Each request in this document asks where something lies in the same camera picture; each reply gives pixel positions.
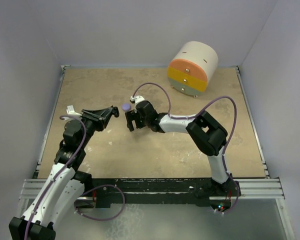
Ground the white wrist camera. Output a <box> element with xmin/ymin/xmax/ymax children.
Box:
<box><xmin>66</xmin><ymin>105</ymin><xmax>82</xmax><ymax>117</ymax></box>
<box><xmin>130</xmin><ymin>95</ymin><xmax>145</xmax><ymax>105</ymax></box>

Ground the black earbud charging case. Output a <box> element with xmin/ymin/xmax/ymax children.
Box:
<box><xmin>112</xmin><ymin>106</ymin><xmax>120</xmax><ymax>118</ymax></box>

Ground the aluminium frame rail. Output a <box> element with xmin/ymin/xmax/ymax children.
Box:
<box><xmin>19</xmin><ymin>65</ymin><xmax>285</xmax><ymax>205</ymax></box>

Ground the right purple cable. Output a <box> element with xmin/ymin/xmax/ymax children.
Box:
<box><xmin>131</xmin><ymin>83</ymin><xmax>241</xmax><ymax>216</ymax></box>

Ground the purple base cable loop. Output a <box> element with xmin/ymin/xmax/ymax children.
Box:
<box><xmin>73</xmin><ymin>184</ymin><xmax>126</xmax><ymax>221</ymax></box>

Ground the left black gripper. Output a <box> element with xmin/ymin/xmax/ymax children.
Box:
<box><xmin>78</xmin><ymin>107</ymin><xmax>112</xmax><ymax>149</ymax></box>

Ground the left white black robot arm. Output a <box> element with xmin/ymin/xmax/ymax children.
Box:
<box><xmin>8</xmin><ymin>106</ymin><xmax>120</xmax><ymax>240</ymax></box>

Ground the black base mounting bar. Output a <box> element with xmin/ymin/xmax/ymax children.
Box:
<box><xmin>74</xmin><ymin>171</ymin><xmax>243</xmax><ymax>210</ymax></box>

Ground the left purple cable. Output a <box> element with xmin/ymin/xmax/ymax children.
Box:
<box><xmin>24</xmin><ymin>114</ymin><xmax>87</xmax><ymax>240</ymax></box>

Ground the round cream drawer cabinet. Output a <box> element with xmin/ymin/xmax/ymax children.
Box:
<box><xmin>167</xmin><ymin>41</ymin><xmax>219</xmax><ymax>98</ymax></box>

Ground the purple earbud charging case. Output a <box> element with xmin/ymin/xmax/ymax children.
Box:
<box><xmin>122</xmin><ymin>103</ymin><xmax>131</xmax><ymax>112</ymax></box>

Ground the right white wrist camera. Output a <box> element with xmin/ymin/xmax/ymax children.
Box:
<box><xmin>130</xmin><ymin>95</ymin><xmax>145</xmax><ymax>105</ymax></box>

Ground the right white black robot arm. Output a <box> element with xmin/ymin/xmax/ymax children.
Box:
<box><xmin>125</xmin><ymin>100</ymin><xmax>230</xmax><ymax>196</ymax></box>

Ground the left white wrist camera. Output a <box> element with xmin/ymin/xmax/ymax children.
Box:
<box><xmin>66</xmin><ymin>105</ymin><xmax>82</xmax><ymax>117</ymax></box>

